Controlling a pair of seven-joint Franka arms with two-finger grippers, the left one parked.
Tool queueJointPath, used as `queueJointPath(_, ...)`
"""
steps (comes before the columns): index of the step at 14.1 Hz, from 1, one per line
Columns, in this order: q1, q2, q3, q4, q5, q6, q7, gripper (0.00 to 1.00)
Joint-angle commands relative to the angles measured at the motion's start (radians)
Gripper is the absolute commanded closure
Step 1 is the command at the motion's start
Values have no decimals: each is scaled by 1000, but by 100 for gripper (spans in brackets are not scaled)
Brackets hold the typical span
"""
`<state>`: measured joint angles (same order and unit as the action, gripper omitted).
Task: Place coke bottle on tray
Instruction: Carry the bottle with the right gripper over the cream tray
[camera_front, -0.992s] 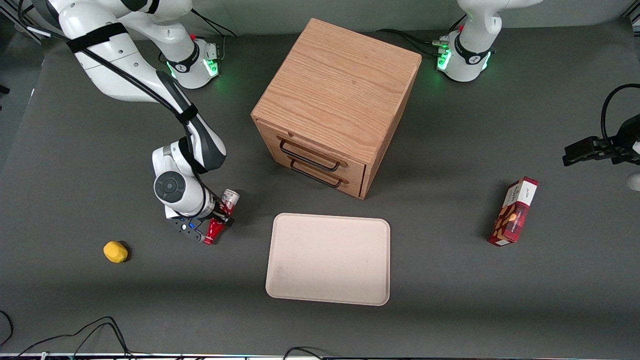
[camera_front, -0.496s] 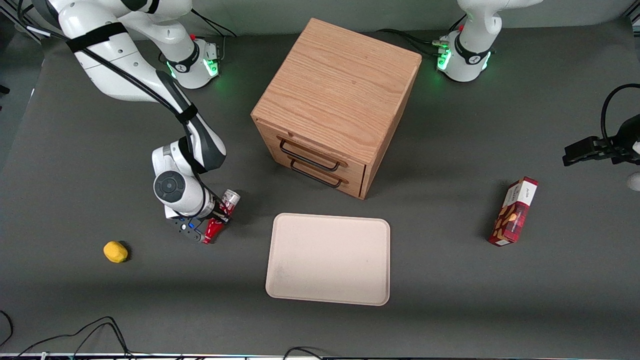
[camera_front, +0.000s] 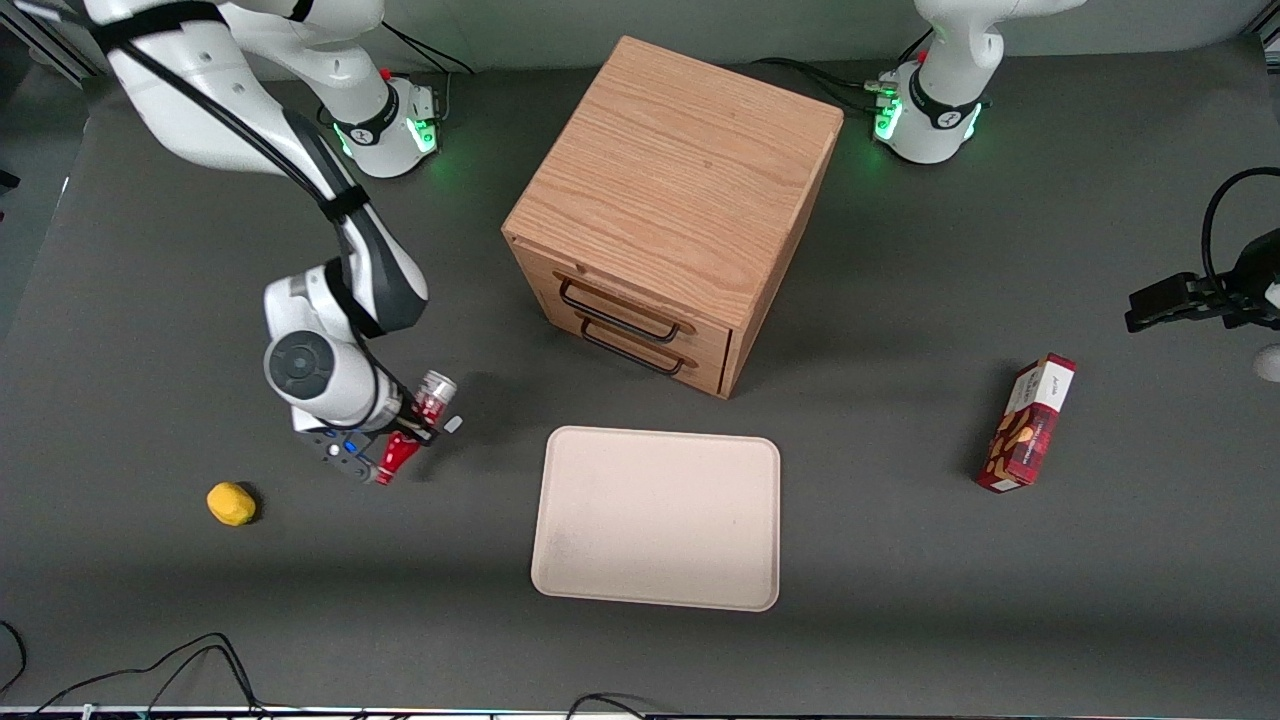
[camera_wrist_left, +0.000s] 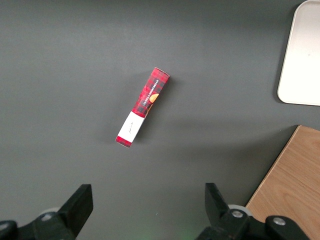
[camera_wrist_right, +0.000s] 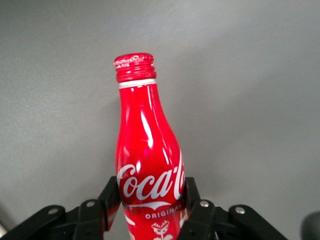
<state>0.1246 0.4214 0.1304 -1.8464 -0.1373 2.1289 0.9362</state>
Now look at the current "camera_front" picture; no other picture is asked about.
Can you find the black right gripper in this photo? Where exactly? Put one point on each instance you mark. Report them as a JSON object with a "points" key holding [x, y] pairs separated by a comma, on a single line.
{"points": [[409, 416]]}

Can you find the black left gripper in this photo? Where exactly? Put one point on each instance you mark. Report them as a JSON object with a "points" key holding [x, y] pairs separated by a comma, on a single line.
{"points": [[1232, 290]]}

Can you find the red coke bottle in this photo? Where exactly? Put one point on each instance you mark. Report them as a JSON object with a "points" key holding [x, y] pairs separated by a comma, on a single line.
{"points": [[435, 395]]}

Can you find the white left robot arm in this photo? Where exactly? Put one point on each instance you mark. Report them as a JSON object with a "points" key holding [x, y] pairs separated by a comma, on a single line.
{"points": [[945, 90]]}

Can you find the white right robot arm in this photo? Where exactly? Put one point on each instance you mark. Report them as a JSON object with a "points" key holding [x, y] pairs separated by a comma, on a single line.
{"points": [[330, 300]]}

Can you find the beige rectangular tray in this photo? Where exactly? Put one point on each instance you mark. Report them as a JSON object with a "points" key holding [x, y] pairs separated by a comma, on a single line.
{"points": [[655, 518]]}

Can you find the red snack box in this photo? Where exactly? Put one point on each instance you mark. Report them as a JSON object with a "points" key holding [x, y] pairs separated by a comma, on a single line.
{"points": [[1028, 425]]}

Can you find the yellow lemon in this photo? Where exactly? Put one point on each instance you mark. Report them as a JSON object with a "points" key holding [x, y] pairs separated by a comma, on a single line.
{"points": [[231, 503]]}

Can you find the wooden drawer cabinet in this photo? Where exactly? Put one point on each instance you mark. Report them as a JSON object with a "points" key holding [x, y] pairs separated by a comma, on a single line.
{"points": [[680, 190]]}

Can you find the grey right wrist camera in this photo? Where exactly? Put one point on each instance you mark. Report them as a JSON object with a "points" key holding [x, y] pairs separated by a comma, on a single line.
{"points": [[340, 448]]}

